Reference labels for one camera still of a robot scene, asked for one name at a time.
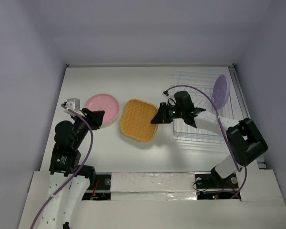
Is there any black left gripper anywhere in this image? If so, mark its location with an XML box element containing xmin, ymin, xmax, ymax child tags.
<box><xmin>71</xmin><ymin>107</ymin><xmax>104</xmax><ymax>147</ymax></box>

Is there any pink round plate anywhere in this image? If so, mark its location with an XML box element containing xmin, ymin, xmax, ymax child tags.
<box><xmin>84</xmin><ymin>94</ymin><xmax>120</xmax><ymax>126</ymax></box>

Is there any square woven orange tray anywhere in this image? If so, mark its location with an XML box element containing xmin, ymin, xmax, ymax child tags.
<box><xmin>120</xmin><ymin>99</ymin><xmax>158</xmax><ymax>142</ymax></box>

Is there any purple plate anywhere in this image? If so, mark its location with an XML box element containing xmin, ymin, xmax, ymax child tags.
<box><xmin>211</xmin><ymin>74</ymin><xmax>230</xmax><ymax>110</ymax></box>

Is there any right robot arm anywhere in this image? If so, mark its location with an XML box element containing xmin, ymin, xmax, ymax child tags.
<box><xmin>151</xmin><ymin>91</ymin><xmax>268</xmax><ymax>187</ymax></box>

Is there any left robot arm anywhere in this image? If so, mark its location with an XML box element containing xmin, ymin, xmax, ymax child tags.
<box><xmin>31</xmin><ymin>104</ymin><xmax>105</xmax><ymax>229</ymax></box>

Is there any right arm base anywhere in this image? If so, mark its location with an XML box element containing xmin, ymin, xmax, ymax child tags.
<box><xmin>193</xmin><ymin>173</ymin><xmax>239</xmax><ymax>200</ymax></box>

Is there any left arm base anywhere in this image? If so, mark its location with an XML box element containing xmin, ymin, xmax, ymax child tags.
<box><xmin>82</xmin><ymin>173</ymin><xmax>112</xmax><ymax>201</ymax></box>

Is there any white foil covered board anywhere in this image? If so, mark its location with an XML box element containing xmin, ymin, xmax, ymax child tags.
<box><xmin>110</xmin><ymin>172</ymin><xmax>197</xmax><ymax>201</ymax></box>

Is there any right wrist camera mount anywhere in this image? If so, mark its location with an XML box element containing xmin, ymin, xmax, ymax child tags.
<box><xmin>163</xmin><ymin>89</ymin><xmax>176</xmax><ymax>106</ymax></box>

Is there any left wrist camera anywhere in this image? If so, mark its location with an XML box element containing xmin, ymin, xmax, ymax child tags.
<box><xmin>61</xmin><ymin>98</ymin><xmax>82</xmax><ymax>117</ymax></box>

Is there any white wire dish rack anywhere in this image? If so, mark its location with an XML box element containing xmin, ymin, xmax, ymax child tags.
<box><xmin>173</xmin><ymin>71</ymin><xmax>235</xmax><ymax>143</ymax></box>

